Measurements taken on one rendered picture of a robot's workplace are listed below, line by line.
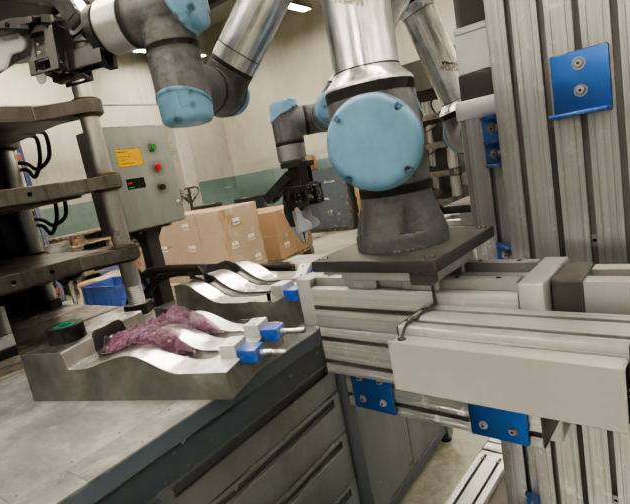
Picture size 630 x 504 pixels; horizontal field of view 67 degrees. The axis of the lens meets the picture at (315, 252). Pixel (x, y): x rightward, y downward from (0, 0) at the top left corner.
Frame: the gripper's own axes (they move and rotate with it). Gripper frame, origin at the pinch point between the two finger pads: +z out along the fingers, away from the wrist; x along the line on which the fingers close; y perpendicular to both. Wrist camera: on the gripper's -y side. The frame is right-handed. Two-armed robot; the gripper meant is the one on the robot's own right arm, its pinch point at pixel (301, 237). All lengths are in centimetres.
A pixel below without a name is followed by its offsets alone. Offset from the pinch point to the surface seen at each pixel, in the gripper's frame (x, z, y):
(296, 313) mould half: -10.5, 17.5, 2.1
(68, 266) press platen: -24, -1, -79
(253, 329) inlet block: -30.3, 13.7, 6.5
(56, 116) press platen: -16, -49, -77
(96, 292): 136, 64, -379
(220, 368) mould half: -44.6, 15.4, 10.9
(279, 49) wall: 641, -238, -483
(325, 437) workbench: -10, 53, 3
